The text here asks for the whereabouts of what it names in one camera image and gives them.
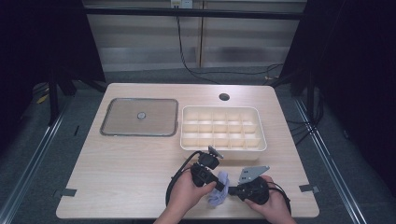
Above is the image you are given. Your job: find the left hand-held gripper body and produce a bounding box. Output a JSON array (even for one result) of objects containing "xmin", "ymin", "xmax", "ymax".
[{"xmin": 190, "ymin": 145, "xmax": 224, "ymax": 189}]

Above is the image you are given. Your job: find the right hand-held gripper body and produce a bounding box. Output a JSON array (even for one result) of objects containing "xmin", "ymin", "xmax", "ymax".
[{"xmin": 237, "ymin": 165, "xmax": 271, "ymax": 205}]

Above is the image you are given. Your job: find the light purple sock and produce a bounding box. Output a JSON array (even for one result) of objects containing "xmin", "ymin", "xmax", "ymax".
[{"xmin": 206, "ymin": 170, "xmax": 231, "ymax": 209}]

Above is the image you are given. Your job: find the white divided storage box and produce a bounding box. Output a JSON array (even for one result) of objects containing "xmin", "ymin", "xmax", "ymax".
[{"xmin": 179, "ymin": 105, "xmax": 268, "ymax": 161}]

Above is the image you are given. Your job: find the person's right hand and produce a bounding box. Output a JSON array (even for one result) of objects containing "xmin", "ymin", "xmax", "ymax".
[{"xmin": 244, "ymin": 175, "xmax": 292, "ymax": 223}]

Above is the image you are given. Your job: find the person's left hand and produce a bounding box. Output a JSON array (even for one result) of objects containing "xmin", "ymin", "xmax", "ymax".
[{"xmin": 162, "ymin": 165, "xmax": 218, "ymax": 222}]

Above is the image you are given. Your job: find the grey tape strip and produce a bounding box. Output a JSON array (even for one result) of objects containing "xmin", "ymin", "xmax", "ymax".
[
  {"xmin": 299, "ymin": 184, "xmax": 321, "ymax": 194},
  {"xmin": 52, "ymin": 188, "xmax": 78, "ymax": 199}
]

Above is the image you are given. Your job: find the clear square lid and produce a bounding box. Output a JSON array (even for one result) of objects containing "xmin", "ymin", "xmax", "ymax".
[{"xmin": 99, "ymin": 97, "xmax": 179, "ymax": 137}]

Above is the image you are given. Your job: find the dark curtain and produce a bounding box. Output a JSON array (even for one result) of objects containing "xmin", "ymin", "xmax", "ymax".
[
  {"xmin": 0, "ymin": 0, "xmax": 106, "ymax": 153},
  {"xmin": 279, "ymin": 0, "xmax": 396, "ymax": 190}
]

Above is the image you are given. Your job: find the black horizontal bar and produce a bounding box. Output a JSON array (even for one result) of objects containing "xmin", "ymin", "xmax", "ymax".
[{"xmin": 83, "ymin": 7, "xmax": 305, "ymax": 21}]

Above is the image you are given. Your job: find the black stand leg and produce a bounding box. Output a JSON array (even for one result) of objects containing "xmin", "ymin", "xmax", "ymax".
[{"xmin": 47, "ymin": 72, "xmax": 61, "ymax": 126}]

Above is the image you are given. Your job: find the right hand-held gripper cable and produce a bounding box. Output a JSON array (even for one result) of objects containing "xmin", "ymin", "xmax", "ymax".
[{"xmin": 267, "ymin": 181, "xmax": 292, "ymax": 216}]

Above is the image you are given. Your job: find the hand-held gripper cable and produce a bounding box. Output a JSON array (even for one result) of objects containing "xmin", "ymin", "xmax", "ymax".
[
  {"xmin": 267, "ymin": 181, "xmax": 292, "ymax": 216},
  {"xmin": 164, "ymin": 150, "xmax": 204, "ymax": 207}
]

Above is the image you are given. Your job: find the left hand-held gripper cable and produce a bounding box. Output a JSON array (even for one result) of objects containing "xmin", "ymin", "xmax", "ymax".
[{"xmin": 164, "ymin": 150, "xmax": 204, "ymax": 207}]

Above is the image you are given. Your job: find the metal floor rail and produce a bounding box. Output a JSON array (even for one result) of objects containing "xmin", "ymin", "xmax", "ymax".
[
  {"xmin": 0, "ymin": 92, "xmax": 72, "ymax": 224},
  {"xmin": 293, "ymin": 97, "xmax": 370, "ymax": 224}
]

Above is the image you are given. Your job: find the bundle of black floor cables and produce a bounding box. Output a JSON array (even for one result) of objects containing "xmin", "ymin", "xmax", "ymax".
[{"xmin": 285, "ymin": 90, "xmax": 325, "ymax": 147}]

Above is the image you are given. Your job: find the black wall cable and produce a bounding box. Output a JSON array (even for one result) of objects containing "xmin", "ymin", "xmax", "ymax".
[{"xmin": 176, "ymin": 15, "xmax": 285, "ymax": 86}]

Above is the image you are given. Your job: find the white wall socket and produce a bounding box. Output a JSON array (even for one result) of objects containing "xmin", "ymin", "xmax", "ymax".
[{"xmin": 170, "ymin": 0, "xmax": 193, "ymax": 9}]

